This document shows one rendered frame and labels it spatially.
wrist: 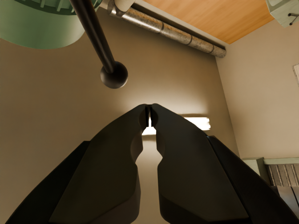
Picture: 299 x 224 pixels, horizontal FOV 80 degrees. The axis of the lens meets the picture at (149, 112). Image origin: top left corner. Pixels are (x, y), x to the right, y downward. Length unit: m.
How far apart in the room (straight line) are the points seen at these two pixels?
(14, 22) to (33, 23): 0.02
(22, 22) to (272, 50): 3.15
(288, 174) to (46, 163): 2.84
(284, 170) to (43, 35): 3.07
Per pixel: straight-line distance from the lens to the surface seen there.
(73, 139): 1.54
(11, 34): 0.30
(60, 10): 0.26
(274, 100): 3.11
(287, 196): 0.42
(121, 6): 2.05
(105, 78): 0.22
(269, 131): 3.13
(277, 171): 3.14
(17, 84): 1.59
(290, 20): 2.61
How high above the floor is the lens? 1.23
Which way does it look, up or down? 49 degrees up
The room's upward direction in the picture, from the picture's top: 113 degrees counter-clockwise
